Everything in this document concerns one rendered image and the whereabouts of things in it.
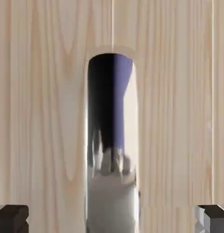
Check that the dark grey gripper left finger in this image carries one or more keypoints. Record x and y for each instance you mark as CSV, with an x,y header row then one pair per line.
x,y
10,219

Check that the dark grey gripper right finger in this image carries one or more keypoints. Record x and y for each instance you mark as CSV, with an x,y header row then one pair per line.
x,y
214,220

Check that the light wood drawer front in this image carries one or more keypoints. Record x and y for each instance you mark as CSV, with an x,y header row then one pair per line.
x,y
40,109

